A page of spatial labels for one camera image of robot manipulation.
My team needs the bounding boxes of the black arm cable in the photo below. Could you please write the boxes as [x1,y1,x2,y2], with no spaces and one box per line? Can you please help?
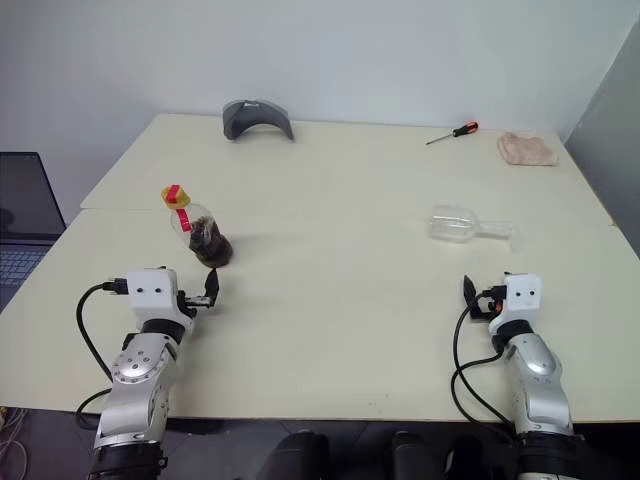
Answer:
[451,292,521,431]
[74,280,130,426]

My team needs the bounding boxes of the dark grey laptop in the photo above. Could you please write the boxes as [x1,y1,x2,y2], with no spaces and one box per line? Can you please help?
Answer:
[0,151,68,314]

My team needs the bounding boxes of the clear wine glass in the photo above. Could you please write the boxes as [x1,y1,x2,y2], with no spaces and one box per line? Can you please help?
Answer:
[427,203,524,254]

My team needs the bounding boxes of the grey baseball cap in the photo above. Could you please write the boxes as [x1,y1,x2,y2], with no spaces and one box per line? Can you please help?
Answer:
[221,98,295,143]

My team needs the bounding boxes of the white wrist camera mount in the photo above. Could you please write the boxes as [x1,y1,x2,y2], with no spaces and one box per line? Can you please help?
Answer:
[125,267,197,334]
[488,272,544,335]

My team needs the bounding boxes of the small bottle with dark liquid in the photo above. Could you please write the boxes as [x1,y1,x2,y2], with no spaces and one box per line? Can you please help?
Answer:
[169,199,235,267]

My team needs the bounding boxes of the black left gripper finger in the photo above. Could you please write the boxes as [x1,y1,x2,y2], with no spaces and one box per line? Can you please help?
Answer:
[203,267,222,309]

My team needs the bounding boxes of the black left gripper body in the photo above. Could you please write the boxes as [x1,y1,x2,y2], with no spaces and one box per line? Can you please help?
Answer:
[177,290,213,318]

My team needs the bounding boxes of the yellow bottle cap red band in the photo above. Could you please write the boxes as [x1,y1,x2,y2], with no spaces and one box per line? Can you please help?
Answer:
[160,184,192,209]

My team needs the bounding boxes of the pink crumpled cloth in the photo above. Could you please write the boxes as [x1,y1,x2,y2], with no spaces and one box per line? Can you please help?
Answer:
[496,130,560,168]

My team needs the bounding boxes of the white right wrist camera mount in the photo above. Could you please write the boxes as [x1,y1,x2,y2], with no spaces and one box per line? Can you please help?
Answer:
[488,272,544,335]

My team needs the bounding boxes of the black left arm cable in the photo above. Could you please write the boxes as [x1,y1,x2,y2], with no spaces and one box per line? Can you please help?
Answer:
[74,280,130,426]

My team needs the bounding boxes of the grey partition panel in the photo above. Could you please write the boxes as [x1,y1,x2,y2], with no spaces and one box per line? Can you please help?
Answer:
[558,22,640,231]

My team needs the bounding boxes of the thin white cable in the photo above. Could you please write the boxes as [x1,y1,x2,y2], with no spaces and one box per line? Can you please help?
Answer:
[0,407,29,480]

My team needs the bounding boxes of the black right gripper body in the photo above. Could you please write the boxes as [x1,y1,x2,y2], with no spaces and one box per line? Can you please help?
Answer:
[472,283,507,321]

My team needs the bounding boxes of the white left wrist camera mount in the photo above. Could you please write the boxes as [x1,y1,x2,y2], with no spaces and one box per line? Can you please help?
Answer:
[125,267,197,334]

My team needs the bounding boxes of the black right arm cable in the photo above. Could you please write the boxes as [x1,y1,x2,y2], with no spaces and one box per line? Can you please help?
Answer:
[451,292,521,431]

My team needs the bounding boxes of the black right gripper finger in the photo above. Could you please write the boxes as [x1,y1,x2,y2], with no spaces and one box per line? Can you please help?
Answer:
[462,274,480,317]

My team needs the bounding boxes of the orange black handled screwdriver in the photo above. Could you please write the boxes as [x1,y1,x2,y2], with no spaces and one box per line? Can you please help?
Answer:
[425,121,480,147]

